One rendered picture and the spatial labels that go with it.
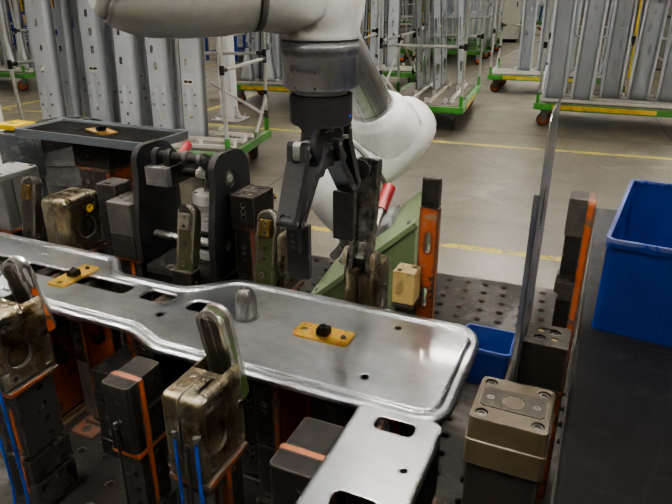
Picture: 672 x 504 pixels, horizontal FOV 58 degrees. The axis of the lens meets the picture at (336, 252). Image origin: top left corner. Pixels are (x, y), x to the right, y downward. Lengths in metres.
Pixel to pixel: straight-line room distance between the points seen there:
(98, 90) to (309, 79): 5.13
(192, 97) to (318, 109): 4.66
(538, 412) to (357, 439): 0.19
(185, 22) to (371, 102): 0.88
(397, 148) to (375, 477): 1.04
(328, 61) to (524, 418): 0.42
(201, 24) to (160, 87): 4.82
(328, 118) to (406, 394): 0.34
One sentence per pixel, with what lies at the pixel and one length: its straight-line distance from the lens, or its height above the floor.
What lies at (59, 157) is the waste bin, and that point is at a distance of 3.84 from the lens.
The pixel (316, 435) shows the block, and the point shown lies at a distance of 0.72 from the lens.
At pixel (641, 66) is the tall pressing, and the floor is 0.67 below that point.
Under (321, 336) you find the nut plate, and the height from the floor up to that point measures 1.00.
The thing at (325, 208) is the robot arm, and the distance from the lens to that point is 1.54.
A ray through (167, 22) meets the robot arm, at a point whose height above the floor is 1.41.
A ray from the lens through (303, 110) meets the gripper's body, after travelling 0.71.
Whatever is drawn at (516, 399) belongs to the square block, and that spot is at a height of 1.06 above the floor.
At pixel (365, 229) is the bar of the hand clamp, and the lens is 0.93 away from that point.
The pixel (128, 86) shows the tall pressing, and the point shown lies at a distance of 5.62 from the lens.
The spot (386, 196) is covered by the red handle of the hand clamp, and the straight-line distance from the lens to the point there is 1.00.
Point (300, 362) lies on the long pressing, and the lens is 0.80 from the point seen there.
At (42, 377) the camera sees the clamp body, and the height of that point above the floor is 0.93.
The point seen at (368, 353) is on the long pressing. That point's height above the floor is 1.00.
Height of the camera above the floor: 1.44
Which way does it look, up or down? 23 degrees down
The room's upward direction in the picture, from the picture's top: straight up
